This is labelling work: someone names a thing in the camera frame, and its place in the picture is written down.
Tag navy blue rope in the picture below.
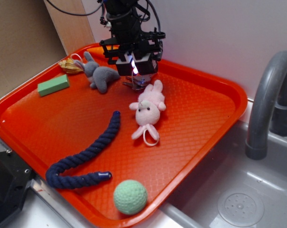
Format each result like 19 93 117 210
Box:
45 110 121 190

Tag grey toy sink basin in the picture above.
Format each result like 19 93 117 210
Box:
161 121 287 228

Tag sink drain cover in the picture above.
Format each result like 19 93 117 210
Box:
217 188 264 228

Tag grey plush bunny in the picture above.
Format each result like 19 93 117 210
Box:
74 51 120 94

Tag grey toy faucet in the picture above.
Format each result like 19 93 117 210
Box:
245 50 287 160

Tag black cable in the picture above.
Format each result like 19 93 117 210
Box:
45 0 104 17

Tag silver keys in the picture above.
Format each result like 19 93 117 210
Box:
122 74 154 91

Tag pink plush bunny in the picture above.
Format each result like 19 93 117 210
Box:
129 79 166 147

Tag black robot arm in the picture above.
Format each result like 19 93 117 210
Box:
99 0 165 76

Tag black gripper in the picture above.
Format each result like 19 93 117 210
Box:
99 14 165 76

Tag black metal block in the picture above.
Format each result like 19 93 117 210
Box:
0 151 34 228

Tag green rectangular block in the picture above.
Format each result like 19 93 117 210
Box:
38 75 70 97

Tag green dimpled ball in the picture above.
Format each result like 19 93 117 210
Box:
113 180 148 215

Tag tan seashell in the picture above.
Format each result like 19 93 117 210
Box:
58 58 83 74

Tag orange plastic tray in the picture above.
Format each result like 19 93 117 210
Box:
0 42 249 228

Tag light wooden board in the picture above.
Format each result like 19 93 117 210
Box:
44 0 95 55

